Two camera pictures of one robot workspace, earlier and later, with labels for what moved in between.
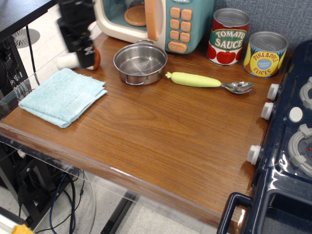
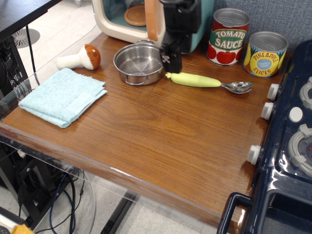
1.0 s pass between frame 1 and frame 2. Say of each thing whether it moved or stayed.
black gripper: moved
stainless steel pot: stayed
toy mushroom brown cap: stayed
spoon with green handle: stayed
